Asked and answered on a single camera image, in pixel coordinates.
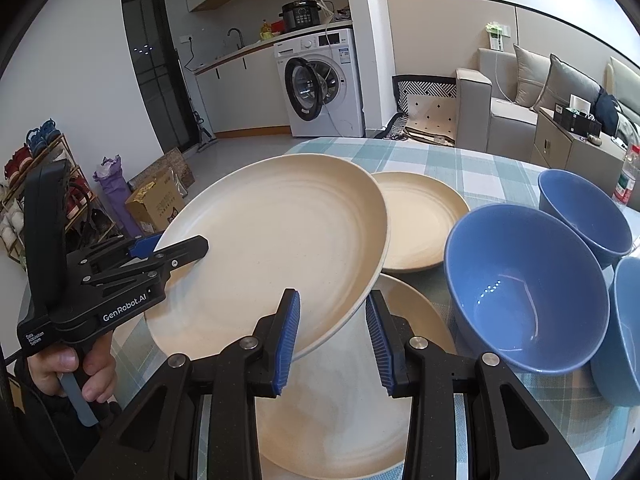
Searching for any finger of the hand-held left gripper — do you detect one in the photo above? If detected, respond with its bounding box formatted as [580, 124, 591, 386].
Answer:
[82, 235, 210, 288]
[65, 232, 166, 273]

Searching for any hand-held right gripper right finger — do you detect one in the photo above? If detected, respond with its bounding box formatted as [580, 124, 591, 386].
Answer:
[365, 290, 593, 480]

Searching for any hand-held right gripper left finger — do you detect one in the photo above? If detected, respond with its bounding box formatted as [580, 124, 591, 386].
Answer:
[75, 288, 302, 480]

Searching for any cream plate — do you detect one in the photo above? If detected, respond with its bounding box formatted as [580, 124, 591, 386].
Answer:
[370, 171, 471, 275]
[145, 154, 391, 363]
[252, 274, 458, 480]

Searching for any large blue bowl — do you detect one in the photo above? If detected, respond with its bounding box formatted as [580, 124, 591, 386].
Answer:
[444, 203, 610, 374]

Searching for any light blue bowl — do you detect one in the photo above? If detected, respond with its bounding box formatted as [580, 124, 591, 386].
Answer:
[590, 257, 640, 408]

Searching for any person's left hand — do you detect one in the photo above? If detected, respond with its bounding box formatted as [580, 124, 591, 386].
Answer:
[27, 332, 118, 403]

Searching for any cardboard box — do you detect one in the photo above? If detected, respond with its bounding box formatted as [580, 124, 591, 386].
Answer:
[125, 169, 187, 235]

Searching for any wooden shoe rack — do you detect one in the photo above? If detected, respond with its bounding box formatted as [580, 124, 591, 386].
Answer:
[0, 132, 121, 261]

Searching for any purple bag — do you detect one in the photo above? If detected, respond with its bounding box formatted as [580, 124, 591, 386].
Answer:
[93, 156, 133, 238]

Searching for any speckled brown board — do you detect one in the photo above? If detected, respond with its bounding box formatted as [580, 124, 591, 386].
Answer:
[129, 147, 197, 196]

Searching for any blue sneaker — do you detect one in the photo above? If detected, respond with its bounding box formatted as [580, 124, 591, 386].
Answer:
[40, 119, 62, 148]
[26, 127, 48, 157]

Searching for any floor mop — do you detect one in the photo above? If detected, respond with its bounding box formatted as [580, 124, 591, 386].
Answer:
[175, 47, 219, 153]

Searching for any dark glass door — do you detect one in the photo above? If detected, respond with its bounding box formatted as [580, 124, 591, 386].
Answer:
[121, 0, 201, 151]

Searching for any white kitchen counter cabinet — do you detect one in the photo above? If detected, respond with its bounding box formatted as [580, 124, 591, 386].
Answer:
[194, 35, 291, 136]

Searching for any teal checked tablecloth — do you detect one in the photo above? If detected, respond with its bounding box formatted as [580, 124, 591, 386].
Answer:
[107, 136, 640, 480]

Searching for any patterned folded mat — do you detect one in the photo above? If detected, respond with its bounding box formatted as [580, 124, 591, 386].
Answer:
[385, 75, 458, 148]

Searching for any white washing machine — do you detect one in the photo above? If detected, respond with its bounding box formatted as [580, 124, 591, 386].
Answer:
[272, 28, 366, 138]

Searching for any grey sofa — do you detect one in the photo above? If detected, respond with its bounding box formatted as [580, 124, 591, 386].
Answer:
[455, 46, 640, 153]

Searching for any black pressure cooker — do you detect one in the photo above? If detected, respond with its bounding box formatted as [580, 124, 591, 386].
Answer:
[281, 0, 322, 32]

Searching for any grey side cabinet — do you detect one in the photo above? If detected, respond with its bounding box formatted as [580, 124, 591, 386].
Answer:
[530, 107, 631, 196]

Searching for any black box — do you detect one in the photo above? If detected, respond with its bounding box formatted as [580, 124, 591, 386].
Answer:
[552, 104, 602, 136]

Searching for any plastic water bottle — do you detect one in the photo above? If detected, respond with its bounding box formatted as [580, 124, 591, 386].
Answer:
[612, 144, 640, 206]

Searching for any grey cushion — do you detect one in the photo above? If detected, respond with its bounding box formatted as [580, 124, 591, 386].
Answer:
[512, 44, 551, 108]
[542, 54, 603, 116]

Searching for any dark blue cloth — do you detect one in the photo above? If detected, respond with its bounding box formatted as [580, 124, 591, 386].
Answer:
[594, 87, 621, 133]

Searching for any light blue blanket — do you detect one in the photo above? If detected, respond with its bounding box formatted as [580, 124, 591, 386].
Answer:
[612, 110, 640, 148]

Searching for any white wall holder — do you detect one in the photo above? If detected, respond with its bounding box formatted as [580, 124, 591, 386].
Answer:
[486, 21, 511, 51]

